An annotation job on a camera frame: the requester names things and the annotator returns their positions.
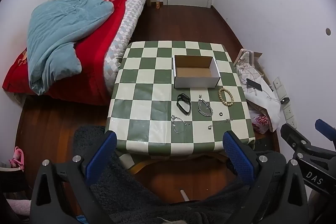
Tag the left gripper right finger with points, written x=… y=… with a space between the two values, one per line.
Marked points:
x=276 y=189

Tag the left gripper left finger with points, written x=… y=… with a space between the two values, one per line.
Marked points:
x=49 y=202

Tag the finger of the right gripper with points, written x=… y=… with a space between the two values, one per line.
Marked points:
x=294 y=138
x=326 y=130

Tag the black wristband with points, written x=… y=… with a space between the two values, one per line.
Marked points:
x=184 y=103

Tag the white red plastic bag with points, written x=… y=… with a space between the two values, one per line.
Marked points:
x=260 y=122

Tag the black charger plug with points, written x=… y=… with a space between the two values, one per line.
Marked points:
x=285 y=100

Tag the pink slipper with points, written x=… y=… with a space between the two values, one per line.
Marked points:
x=18 y=160

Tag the black smartphone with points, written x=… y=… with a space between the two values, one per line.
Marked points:
x=253 y=84

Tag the red bed cover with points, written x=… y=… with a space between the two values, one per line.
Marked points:
x=89 y=86

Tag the white cardboard box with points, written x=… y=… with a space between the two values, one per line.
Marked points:
x=195 y=72

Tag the green white checkered tablecloth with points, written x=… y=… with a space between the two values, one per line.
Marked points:
x=150 y=116

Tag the teal blanket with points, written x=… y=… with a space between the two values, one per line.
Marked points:
x=54 y=28

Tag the checkered mattress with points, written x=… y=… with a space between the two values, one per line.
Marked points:
x=114 y=54

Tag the white wall socket strip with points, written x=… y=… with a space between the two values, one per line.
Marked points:
x=287 y=111

